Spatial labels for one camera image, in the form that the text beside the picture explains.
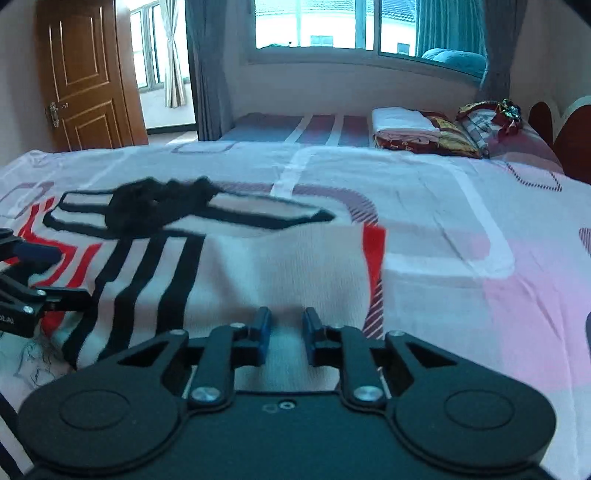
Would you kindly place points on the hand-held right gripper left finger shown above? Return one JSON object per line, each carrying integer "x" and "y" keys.
{"x": 262, "y": 337}

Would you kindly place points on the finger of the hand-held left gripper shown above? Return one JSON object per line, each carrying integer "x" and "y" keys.
{"x": 64, "y": 297}
{"x": 39, "y": 253}

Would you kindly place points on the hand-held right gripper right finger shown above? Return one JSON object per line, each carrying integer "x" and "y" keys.
{"x": 310, "y": 339}

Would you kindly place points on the white red black striped sweater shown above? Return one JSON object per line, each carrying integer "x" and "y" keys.
{"x": 258, "y": 272}

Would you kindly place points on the black lace garment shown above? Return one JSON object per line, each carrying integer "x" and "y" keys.
{"x": 152, "y": 205}

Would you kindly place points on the pink patterned bedsheet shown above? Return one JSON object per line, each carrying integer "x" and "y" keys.
{"x": 452, "y": 240}

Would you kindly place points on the brown wooden door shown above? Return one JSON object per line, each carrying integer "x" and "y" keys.
{"x": 87, "y": 78}

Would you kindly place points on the grey red striped bed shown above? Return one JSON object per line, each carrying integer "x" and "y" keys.
{"x": 272, "y": 128}

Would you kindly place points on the balcony window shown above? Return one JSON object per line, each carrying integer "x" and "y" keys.
{"x": 147, "y": 46}

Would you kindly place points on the white folded blanket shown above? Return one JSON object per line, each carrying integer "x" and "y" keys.
{"x": 399, "y": 121}

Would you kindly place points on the white sheer curtain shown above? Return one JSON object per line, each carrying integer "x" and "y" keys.
{"x": 173, "y": 55}

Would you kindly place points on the red patterned folded quilt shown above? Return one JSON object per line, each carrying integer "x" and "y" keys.
{"x": 443, "y": 138}

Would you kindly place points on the grey curtain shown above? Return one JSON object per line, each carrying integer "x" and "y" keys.
{"x": 207, "y": 69}
{"x": 501, "y": 50}

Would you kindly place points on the plaid and red cloth bundle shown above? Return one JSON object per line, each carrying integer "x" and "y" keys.
{"x": 482, "y": 122}

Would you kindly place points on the large sliding window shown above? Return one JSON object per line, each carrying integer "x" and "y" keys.
{"x": 341, "y": 27}

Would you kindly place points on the teal cushion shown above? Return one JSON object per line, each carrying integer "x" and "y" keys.
{"x": 457, "y": 61}

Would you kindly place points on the brown wooden headboard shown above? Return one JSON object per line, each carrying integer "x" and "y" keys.
{"x": 572, "y": 138}

